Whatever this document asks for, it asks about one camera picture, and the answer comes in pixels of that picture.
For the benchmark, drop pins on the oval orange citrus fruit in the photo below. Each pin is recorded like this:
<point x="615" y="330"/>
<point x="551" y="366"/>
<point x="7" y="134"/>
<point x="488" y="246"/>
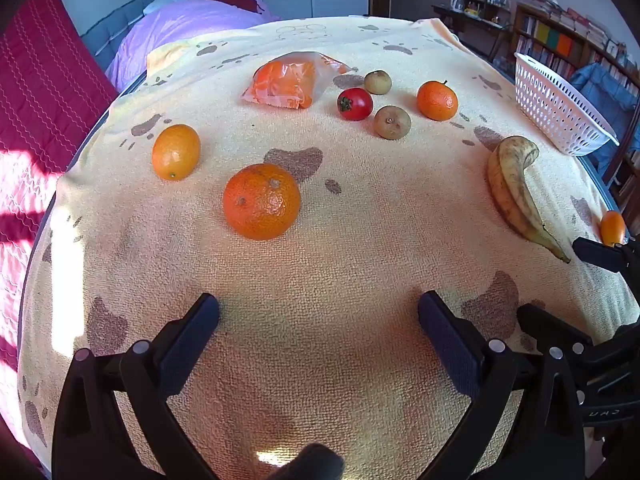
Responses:
<point x="612" y="227"/>
<point x="176" y="152"/>

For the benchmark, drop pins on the wooden bookshelf with books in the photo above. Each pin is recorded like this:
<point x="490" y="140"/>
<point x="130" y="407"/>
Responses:
<point x="575" y="45"/>

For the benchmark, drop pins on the large round orange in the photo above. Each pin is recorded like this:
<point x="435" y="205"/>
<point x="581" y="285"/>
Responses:
<point x="262" y="201"/>

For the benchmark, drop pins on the yellow paw-print towel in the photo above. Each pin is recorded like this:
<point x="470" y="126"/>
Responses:
<point x="320" y="270"/>

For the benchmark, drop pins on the dark wooden desk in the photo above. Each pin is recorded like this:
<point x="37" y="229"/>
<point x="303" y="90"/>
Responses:
<point x="470" y="17"/>

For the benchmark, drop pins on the grey-blue padded headboard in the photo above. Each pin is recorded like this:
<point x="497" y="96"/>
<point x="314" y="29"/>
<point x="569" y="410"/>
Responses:
<point x="112" y="30"/>

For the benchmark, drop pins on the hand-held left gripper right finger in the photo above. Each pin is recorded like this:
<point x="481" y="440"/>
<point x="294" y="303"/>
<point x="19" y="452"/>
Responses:
<point x="450" y="347"/>

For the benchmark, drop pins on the spotted ripe banana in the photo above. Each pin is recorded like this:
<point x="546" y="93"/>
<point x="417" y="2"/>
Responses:
<point x="505" y="185"/>

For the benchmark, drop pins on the red quilted cover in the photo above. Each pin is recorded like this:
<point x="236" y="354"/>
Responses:
<point x="45" y="85"/>

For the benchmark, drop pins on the person's left hand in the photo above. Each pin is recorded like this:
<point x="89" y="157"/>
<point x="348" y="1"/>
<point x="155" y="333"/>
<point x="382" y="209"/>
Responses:
<point x="320" y="462"/>

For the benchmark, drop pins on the purple duvet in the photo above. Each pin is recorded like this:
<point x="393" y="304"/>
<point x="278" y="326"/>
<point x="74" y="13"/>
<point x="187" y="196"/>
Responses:
<point x="185" y="25"/>

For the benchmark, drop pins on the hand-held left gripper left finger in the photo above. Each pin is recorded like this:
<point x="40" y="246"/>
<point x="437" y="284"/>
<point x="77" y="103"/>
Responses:
<point x="192" y="345"/>

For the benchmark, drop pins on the white plastic basket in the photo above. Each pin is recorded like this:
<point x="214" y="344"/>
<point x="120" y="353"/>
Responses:
<point x="560" y="105"/>

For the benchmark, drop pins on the blue checked cloth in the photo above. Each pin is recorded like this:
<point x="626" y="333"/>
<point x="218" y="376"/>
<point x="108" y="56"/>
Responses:
<point x="607" y="82"/>

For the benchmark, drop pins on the dark wooden chair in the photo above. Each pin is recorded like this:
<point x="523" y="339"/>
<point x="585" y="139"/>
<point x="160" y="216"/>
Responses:
<point x="625" y="160"/>

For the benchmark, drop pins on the brown round fruit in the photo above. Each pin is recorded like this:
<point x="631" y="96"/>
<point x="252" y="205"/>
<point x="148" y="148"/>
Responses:
<point x="392" y="121"/>
<point x="377" y="82"/>

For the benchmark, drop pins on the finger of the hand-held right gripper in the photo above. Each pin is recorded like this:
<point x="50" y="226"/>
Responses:
<point x="550" y="327"/>
<point x="600" y="254"/>

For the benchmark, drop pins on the mandarin with stem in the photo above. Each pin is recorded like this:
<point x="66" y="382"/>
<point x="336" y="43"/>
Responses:
<point x="437" y="100"/>

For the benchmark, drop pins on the red tomato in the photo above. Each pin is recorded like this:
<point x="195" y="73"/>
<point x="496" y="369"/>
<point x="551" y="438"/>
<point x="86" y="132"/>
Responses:
<point x="355" y="104"/>

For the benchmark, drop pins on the plastic bag of orange pieces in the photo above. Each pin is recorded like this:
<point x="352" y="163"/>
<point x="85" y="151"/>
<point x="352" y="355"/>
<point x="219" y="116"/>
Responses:
<point x="287" y="82"/>

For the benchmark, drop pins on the white pillow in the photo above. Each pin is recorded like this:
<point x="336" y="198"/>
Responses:
<point x="165" y="0"/>

